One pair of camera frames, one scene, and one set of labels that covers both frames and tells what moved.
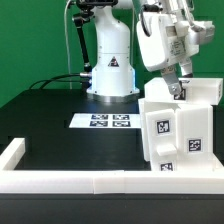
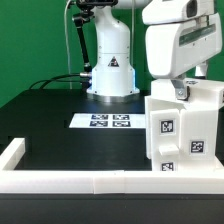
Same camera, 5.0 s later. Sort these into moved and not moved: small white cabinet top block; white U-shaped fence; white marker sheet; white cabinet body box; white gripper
Moved: white cabinet body box; small white cabinet top block; white gripper
Not moved: white U-shaped fence; white marker sheet
